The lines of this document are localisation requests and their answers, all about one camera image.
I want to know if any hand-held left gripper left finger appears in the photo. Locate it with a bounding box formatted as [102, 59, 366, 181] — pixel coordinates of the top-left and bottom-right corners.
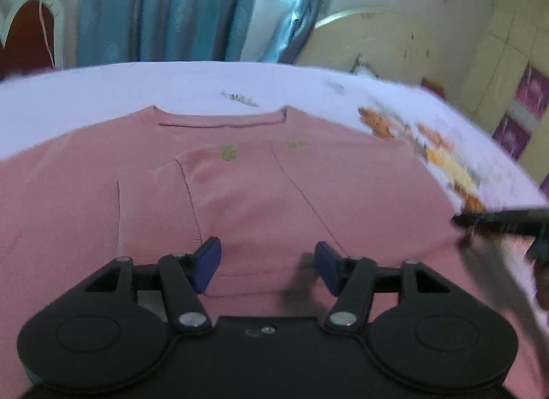
[81, 236, 222, 334]

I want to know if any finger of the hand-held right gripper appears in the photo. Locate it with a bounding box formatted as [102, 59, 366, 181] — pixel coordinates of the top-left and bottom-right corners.
[452, 208, 549, 237]

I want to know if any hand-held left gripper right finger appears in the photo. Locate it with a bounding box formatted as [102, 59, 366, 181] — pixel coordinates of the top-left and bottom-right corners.
[314, 241, 452, 335]

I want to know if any pink knit sweater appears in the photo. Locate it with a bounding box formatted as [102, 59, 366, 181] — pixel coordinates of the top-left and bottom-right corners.
[0, 105, 549, 399]

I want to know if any brown bedside cabinet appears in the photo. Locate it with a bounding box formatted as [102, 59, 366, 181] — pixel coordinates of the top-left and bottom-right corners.
[421, 76, 447, 98]

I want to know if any cream wardrobe with purple panels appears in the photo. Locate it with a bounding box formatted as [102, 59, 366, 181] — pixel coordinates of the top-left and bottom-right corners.
[446, 0, 549, 196]

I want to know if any floral white bed sheet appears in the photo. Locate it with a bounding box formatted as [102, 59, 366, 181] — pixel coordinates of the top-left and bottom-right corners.
[0, 61, 549, 322]

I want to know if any cream arched headboard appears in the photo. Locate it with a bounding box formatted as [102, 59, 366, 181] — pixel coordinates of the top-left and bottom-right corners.
[295, 6, 447, 91]

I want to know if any bright window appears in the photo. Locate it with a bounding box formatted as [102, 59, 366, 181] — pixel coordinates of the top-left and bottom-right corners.
[240, 0, 303, 62]

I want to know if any wide blue curtain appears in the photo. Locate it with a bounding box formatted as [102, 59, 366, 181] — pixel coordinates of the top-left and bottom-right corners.
[76, 0, 267, 63]

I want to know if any narrow tied blue curtain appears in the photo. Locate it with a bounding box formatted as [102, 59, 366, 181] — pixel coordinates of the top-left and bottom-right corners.
[274, 0, 349, 66]

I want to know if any red and white furniture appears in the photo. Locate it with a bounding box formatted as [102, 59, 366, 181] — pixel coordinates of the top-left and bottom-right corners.
[0, 0, 80, 80]

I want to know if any hanging white cord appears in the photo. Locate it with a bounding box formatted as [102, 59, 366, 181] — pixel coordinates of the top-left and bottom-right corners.
[36, 0, 57, 68]

